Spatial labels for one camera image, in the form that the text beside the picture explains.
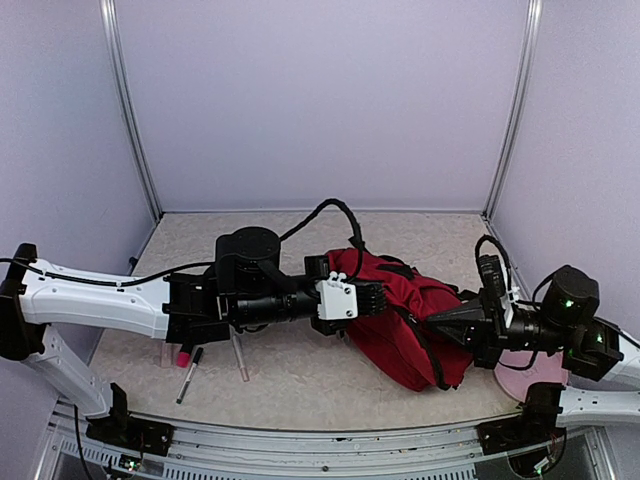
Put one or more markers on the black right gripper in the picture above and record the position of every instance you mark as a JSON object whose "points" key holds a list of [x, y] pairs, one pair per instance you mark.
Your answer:
{"points": [[469, 326]]}

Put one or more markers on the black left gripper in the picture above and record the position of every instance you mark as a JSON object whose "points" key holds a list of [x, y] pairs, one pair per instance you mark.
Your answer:
{"points": [[364, 292]]}

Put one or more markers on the red student backpack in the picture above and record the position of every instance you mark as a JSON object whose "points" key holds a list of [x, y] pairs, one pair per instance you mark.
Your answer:
{"points": [[397, 340]]}

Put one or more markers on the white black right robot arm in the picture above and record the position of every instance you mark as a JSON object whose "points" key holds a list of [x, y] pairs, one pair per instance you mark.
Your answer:
{"points": [[564, 322]]}

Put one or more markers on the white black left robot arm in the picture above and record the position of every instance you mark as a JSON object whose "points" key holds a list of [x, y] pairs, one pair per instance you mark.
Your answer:
{"points": [[195, 304]]}

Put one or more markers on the pink plate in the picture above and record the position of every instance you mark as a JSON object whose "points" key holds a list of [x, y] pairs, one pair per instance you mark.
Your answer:
{"points": [[515, 383]]}

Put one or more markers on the small white marker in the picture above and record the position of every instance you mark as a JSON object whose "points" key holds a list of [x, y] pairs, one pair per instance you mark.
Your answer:
{"points": [[239, 355]]}

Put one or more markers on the green white pen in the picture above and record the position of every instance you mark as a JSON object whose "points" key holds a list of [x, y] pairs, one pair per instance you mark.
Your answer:
{"points": [[195, 359]]}

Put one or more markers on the pink black highlighter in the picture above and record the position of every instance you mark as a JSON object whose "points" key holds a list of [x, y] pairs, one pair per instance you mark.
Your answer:
{"points": [[184, 356]]}

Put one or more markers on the beige eraser stick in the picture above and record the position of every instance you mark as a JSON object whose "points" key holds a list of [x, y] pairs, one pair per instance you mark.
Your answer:
{"points": [[166, 355]]}

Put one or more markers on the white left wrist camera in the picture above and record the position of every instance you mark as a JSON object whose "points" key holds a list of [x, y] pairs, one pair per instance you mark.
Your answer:
{"points": [[337, 298]]}

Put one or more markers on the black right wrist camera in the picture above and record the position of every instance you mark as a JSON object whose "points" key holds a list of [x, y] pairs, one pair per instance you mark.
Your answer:
{"points": [[500, 295]]}

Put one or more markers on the aluminium front rail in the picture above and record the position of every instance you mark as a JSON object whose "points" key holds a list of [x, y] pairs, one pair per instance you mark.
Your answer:
{"points": [[206, 451]]}

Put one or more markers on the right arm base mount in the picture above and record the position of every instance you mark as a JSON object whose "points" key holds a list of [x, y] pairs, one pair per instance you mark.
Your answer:
{"points": [[535, 424]]}

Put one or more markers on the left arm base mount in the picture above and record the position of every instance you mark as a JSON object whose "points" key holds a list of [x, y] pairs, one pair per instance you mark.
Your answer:
{"points": [[118, 427]]}

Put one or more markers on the right aluminium frame post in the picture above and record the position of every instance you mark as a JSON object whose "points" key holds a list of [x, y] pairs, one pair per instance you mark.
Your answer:
{"points": [[524, 70]]}

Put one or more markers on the aluminium frame post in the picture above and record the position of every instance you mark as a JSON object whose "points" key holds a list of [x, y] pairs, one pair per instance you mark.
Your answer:
{"points": [[524, 70], [109, 17]]}

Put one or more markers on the left aluminium frame post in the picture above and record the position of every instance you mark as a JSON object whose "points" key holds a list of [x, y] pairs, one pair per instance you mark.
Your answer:
{"points": [[109, 17]]}

